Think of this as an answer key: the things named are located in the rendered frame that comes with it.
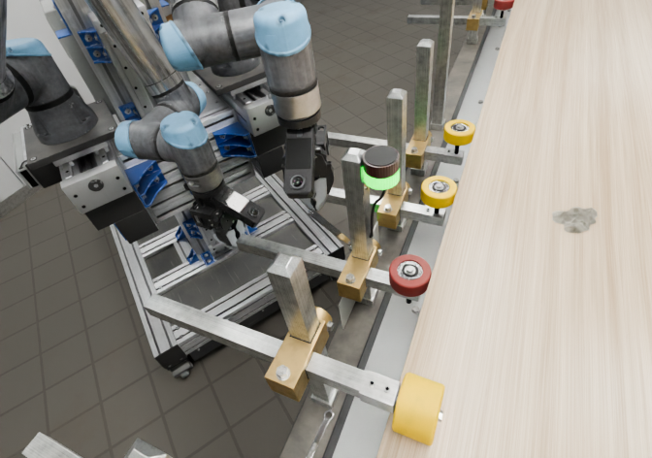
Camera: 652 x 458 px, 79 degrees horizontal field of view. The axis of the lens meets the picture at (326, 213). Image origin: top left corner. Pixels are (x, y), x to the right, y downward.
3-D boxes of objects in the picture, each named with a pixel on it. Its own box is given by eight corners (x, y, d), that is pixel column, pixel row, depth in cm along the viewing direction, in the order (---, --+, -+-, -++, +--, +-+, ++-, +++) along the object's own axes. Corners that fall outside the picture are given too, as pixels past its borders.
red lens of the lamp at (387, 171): (358, 175, 65) (357, 164, 64) (370, 153, 69) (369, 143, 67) (393, 180, 63) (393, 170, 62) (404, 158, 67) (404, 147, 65)
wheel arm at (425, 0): (420, 6, 205) (420, -3, 202) (421, 4, 208) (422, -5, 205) (510, 7, 190) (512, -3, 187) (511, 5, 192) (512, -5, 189)
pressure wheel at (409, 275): (384, 311, 82) (383, 278, 74) (396, 281, 87) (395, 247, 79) (423, 323, 80) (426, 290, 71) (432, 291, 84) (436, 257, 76)
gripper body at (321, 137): (332, 150, 75) (323, 92, 67) (329, 179, 69) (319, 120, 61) (292, 153, 76) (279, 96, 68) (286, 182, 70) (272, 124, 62)
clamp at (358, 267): (339, 296, 84) (336, 281, 80) (360, 248, 92) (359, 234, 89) (363, 304, 82) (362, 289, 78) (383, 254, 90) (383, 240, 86)
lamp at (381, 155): (364, 248, 79) (357, 162, 64) (374, 228, 82) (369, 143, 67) (393, 255, 77) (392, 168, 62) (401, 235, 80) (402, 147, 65)
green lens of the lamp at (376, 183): (359, 185, 67) (358, 176, 66) (371, 164, 71) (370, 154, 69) (393, 192, 65) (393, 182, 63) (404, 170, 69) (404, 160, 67)
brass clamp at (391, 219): (374, 225, 102) (374, 211, 98) (390, 191, 110) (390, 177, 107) (398, 230, 100) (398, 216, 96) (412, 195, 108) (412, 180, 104)
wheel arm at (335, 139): (323, 147, 129) (321, 136, 126) (327, 141, 131) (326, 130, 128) (461, 168, 113) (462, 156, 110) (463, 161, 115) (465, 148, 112)
